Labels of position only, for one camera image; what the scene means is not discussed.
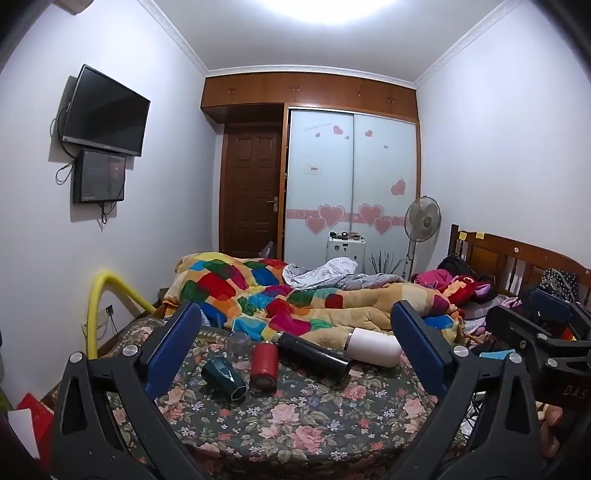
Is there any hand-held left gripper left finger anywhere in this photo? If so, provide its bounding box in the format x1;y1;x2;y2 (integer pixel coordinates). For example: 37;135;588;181
50;302;213;480

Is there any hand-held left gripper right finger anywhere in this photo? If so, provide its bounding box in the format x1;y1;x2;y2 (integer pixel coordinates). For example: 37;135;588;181
390;300;543;480

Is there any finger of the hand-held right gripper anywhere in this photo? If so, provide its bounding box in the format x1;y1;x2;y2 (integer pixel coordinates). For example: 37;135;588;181
521;284;585;330
485;305;561;367

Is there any dark green cup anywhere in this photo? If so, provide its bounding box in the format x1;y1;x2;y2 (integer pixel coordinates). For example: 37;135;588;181
201;356;250;407

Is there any clear glass cup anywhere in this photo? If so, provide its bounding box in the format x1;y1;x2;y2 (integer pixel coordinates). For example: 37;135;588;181
228;329;253;365

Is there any red insulated cup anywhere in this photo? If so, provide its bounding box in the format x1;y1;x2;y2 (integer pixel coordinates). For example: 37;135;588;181
249;340;280;397

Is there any person's right hand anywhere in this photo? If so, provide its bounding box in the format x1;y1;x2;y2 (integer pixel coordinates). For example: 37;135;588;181
538;404;567;460

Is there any black dotted bag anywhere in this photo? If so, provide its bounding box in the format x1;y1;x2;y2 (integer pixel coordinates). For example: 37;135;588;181
540;268;581;301

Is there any white thermos bottle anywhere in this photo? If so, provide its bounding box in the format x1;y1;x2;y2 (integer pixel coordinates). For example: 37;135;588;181
344;327;403;368

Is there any red plush toy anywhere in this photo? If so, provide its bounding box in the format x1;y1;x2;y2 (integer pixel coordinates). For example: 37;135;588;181
436;274;496;306

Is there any pink clothing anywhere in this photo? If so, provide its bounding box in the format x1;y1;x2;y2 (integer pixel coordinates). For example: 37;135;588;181
412;269;456;290

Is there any wooden bed headboard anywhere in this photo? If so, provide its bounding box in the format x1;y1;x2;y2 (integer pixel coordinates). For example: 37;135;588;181
448;224;591;302

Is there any dry twig bundle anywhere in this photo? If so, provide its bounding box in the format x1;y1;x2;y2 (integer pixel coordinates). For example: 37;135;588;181
369;250;405;278

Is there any yellow foam pipe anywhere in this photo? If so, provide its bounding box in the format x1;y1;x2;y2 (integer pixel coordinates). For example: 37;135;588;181
83;271;156;361

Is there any colourful patchwork quilt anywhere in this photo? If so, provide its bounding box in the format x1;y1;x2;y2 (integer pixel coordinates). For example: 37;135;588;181
161;251;465;341

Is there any grey blanket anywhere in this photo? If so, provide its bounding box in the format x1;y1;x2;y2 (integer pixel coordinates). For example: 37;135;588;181
283;257;413;292

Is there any black thermos bottle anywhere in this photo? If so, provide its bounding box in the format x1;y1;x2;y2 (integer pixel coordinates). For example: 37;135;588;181
271;331;354;384

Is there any white box appliance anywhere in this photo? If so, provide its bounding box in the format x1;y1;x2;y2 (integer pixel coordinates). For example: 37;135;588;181
327;232;368;274

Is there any floral bed sheet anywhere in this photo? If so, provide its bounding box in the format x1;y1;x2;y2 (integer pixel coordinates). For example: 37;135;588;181
98;314;486;470

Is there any standing electric fan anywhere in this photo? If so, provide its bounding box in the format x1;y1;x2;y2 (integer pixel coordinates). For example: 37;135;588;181
404;196;442;281

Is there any red paper bag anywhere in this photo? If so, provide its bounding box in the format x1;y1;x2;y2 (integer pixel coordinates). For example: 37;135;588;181
16;392;56;464

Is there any brown wooden door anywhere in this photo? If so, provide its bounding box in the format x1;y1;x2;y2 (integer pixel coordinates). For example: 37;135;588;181
222;122;285;260

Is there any white paper sheet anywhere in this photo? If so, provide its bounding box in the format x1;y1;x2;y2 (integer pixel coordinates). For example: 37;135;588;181
7;410;41;460

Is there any frosted wardrobe with heart stickers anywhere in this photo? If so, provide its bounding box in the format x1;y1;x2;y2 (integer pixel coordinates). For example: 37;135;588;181
283;106;422;280

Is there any wooden overhead cabinet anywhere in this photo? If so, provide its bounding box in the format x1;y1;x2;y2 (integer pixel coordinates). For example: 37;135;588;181
201;71;419;125

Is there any ceiling light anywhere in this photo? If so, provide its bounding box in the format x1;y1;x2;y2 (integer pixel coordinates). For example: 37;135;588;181
252;0;403;22

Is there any small black wall monitor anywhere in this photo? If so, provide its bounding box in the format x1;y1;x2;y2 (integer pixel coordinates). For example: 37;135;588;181
72;148;127;205

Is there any black television cable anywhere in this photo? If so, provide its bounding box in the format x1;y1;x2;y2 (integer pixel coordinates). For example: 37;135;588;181
50;107;78;186

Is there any black wall television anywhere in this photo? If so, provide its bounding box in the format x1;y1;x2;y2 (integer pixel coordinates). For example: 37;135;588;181
61;65;151;158

